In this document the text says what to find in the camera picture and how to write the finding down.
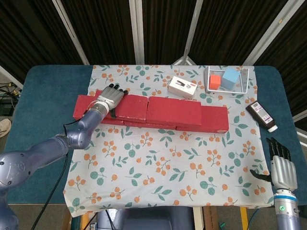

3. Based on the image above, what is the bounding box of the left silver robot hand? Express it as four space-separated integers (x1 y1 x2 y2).
97 83 130 119

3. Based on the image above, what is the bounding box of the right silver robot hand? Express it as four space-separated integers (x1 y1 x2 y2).
249 137 298 192

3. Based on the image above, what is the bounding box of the red brick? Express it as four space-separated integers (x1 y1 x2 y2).
176 105 229 134
94 90 149 120
145 96 202 127
124 117 177 130
72 94 125 126

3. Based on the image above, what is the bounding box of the brown bottle with white cap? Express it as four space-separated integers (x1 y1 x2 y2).
246 101 278 133

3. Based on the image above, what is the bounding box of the blue felt table cover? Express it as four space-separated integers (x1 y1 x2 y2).
0 64 307 206

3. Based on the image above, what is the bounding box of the white stapler box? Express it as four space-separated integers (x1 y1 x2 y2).
167 76 198 98

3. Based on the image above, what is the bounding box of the floral print tablecloth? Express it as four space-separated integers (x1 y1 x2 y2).
62 64 275 218

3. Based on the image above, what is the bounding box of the orange cube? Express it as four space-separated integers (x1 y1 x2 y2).
208 74 221 91

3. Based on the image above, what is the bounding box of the light blue cube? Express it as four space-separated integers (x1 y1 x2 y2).
220 68 240 90

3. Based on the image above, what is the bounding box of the beige shoe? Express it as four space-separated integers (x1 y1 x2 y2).
0 119 12 138

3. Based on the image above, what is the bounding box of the blue-grey robot torso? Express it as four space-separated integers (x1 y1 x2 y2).
97 207 194 230

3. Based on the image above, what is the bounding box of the white partition frame post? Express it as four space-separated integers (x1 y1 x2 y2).
242 0 297 66
172 0 204 66
129 0 146 65
52 0 91 65

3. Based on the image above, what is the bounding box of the white wire basket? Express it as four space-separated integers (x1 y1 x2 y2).
203 66 250 94

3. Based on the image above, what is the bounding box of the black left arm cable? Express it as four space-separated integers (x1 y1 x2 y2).
40 119 82 211

